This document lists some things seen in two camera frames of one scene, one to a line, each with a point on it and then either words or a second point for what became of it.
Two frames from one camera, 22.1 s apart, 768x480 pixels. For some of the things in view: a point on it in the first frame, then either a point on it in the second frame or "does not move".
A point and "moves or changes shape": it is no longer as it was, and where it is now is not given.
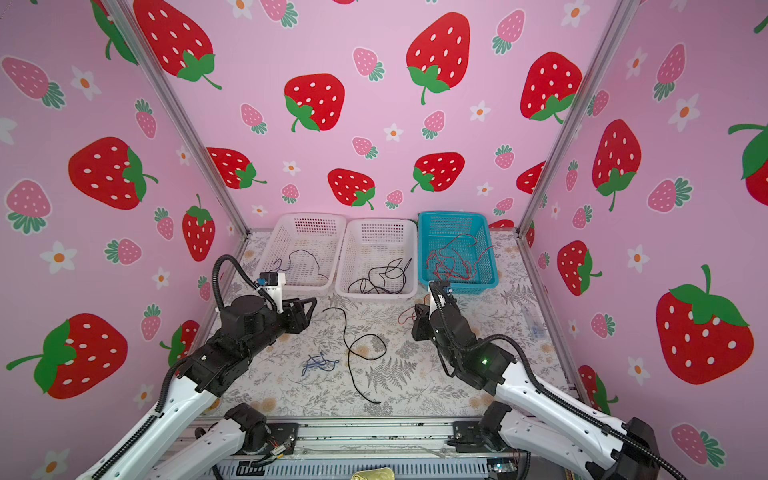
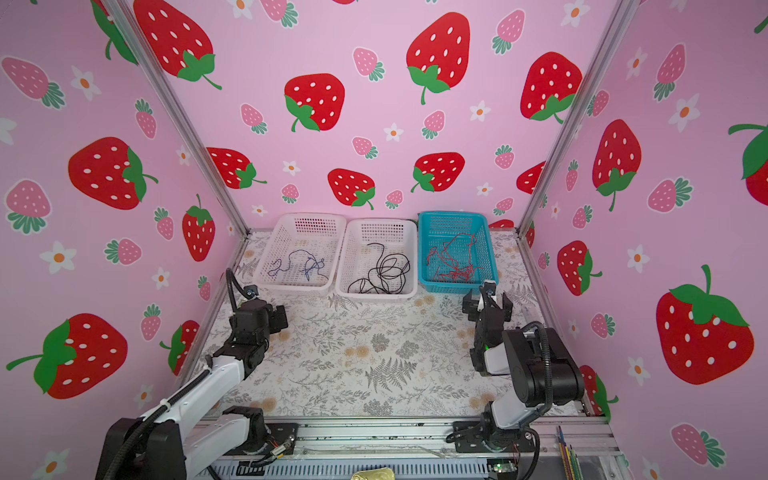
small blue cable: [319, 361] → [311, 263]
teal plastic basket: [455, 247] does not move
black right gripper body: [424, 327] → [478, 347]
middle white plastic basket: [378, 260] does not move
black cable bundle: [358, 337] moves or changes shape
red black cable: [447, 262] moves or changes shape
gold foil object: [385, 473] does not move
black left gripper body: [291, 321] → [276, 321]
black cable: [389, 279] does not move
